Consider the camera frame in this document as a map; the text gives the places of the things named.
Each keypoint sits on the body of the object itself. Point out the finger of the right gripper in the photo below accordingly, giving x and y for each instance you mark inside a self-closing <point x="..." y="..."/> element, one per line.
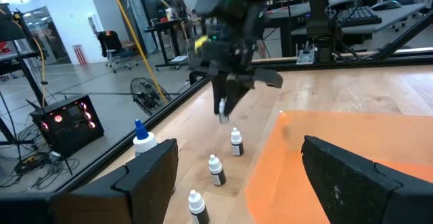
<point x="218" y="95"/>
<point x="235" y="97"/>

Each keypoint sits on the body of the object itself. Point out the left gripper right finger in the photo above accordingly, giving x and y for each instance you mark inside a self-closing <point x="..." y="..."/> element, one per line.
<point x="355" y="190"/>

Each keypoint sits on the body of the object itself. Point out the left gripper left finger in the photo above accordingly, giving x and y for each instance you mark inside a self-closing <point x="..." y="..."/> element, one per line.
<point x="145" y="183"/>

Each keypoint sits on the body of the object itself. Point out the blue-capped food colouring bottle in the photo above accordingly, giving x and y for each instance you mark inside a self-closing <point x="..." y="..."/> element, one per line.
<point x="143" y="139"/>

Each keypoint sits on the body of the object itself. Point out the small white-capped dropper bottle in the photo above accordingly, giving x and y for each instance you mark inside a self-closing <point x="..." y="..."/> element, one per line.
<point x="198" y="207"/>
<point x="216" y="170"/>
<point x="236" y="142"/>

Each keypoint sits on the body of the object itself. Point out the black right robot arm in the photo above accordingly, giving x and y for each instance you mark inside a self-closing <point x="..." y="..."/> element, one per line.
<point x="243" y="4"/>

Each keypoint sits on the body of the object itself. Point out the yellow tag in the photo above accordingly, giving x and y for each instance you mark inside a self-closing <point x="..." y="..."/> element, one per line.
<point x="201" y="43"/>

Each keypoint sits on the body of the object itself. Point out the black standing desk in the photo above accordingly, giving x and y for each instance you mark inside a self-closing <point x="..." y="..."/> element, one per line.
<point x="165" y="41"/>

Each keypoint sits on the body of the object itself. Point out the orange translucent plastic bin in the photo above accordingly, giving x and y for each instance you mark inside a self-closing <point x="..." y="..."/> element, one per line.
<point x="338" y="132"/>

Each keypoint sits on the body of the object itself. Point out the black floor fan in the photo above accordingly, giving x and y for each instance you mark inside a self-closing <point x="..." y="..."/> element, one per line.
<point x="149" y="95"/>

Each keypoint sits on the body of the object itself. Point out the black mesh mat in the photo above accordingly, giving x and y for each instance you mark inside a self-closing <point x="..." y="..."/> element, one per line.
<point x="67" y="126"/>

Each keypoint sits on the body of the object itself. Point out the black office chair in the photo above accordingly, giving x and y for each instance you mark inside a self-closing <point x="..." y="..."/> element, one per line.
<point x="113" y="48"/>

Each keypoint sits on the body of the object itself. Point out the black backlit keyboard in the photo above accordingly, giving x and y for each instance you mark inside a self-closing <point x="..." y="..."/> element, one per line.
<point x="358" y="16"/>

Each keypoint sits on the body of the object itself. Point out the red white striped sign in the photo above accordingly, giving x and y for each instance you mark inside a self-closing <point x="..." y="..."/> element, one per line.
<point x="80" y="54"/>

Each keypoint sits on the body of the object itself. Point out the grey computer mouse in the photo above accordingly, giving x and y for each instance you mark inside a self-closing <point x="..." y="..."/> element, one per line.
<point x="385" y="4"/>

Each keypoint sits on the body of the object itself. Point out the black equipment stand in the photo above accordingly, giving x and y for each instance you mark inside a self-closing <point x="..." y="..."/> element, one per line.
<point x="23" y="58"/>

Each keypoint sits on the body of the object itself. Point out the grey desk with keyboard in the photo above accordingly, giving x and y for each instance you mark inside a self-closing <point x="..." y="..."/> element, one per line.
<point x="399" y="17"/>

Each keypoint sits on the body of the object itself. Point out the black aluminium table frame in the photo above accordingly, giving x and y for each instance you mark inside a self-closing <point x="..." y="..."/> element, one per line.
<point x="389" y="61"/>

